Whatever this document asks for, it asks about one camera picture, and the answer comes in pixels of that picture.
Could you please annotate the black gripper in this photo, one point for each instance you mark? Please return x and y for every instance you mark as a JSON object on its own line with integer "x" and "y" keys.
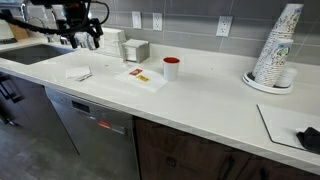
{"x": 78, "y": 18}

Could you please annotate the white cup red inside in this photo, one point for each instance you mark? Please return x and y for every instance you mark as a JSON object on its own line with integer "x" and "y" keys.
{"x": 171, "y": 70}

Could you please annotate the short printed paper cup stack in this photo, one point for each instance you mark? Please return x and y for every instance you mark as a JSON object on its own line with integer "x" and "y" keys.
{"x": 276, "y": 63}

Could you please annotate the tall printed paper cup stack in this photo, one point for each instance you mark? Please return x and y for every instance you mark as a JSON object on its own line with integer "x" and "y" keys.
{"x": 287, "y": 23}

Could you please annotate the white plain cup stack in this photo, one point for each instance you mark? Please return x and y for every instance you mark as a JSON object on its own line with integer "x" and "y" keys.
{"x": 287, "y": 77}

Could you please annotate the stack of white paper towels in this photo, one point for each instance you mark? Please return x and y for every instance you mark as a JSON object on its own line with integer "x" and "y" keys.
{"x": 112, "y": 41}

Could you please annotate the white paper napkin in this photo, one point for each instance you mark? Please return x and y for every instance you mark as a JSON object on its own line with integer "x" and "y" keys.
{"x": 77, "y": 71}

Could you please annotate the chrome faucet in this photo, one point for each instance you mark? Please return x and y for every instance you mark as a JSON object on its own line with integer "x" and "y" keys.
{"x": 41, "y": 21}

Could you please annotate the metallic napkin dispenser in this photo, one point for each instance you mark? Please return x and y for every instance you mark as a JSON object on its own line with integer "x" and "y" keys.
{"x": 136, "y": 50}

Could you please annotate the kitchen sink basin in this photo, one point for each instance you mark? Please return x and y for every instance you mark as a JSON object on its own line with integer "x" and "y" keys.
{"x": 31, "y": 53}

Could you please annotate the brown flat board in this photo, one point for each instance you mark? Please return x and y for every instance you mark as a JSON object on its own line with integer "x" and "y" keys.
{"x": 19, "y": 32}

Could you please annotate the dark wood sink cabinet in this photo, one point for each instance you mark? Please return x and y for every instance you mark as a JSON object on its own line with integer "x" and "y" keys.
{"x": 30, "y": 113}

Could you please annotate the stainless steel dishwasher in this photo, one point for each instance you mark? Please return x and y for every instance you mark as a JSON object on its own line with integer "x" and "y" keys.
{"x": 96, "y": 133}

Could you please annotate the white round tray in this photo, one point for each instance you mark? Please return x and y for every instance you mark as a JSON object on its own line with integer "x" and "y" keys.
{"x": 253, "y": 83}

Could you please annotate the white mat with black edge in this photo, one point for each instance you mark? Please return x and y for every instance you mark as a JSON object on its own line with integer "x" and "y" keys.
{"x": 280, "y": 125}

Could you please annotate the black object on mat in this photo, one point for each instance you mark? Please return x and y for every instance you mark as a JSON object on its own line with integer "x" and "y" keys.
{"x": 311, "y": 140}

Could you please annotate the white light switch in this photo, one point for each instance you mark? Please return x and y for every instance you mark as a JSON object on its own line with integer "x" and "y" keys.
{"x": 136, "y": 20}

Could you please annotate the white wall outlet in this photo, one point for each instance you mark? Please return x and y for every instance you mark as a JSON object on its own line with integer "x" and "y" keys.
{"x": 157, "y": 21}
{"x": 224, "y": 26}

